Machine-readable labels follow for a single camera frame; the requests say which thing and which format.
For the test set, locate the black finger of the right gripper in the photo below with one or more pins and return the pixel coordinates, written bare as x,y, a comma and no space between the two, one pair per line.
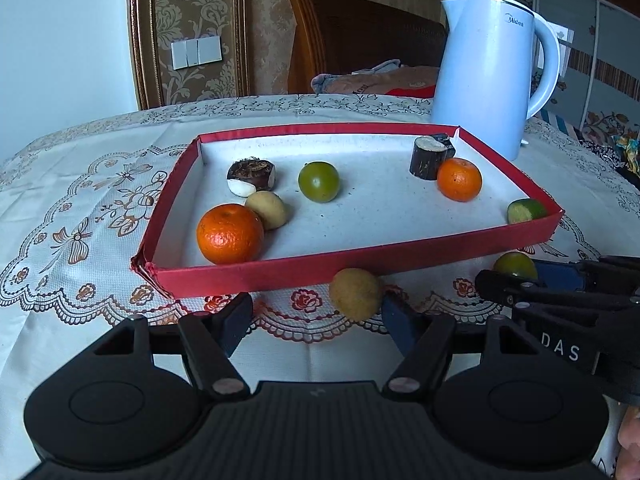
509,290
606,274

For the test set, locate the person's hand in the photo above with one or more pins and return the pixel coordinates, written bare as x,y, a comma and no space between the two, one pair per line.
628,460

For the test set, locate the white electric kettle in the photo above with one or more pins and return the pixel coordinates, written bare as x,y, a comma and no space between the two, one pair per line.
500,66

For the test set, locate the small orange tangerine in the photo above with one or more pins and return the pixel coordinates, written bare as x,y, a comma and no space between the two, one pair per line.
459,180

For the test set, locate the wooden bed headboard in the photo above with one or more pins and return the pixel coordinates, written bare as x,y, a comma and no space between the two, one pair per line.
340,36

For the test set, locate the dark sugarcane piece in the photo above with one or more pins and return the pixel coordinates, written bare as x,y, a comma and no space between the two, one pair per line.
429,152

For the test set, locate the green cucumber piece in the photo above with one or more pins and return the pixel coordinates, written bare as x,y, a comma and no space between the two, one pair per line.
525,210

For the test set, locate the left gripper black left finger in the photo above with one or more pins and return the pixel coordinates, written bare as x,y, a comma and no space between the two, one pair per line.
208,340

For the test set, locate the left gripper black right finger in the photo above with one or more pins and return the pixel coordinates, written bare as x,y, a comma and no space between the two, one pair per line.
423,340

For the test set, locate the gilded wall moulding frame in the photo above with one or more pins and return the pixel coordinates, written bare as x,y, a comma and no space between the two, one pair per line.
154,25

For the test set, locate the large orange tangerine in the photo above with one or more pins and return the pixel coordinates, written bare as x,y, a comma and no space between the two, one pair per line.
229,234

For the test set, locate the white wall switch panel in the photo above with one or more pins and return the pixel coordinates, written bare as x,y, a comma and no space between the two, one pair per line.
195,52

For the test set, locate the striped colourful bedding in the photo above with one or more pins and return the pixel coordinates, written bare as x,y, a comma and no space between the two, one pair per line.
613,137

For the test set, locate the white embroidered tablecloth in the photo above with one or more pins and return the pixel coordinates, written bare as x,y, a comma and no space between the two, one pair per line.
75,203

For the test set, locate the green lime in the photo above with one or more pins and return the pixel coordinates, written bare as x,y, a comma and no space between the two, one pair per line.
319,182
516,264

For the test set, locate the red shallow box tray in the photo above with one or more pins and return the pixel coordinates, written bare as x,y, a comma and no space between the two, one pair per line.
383,220

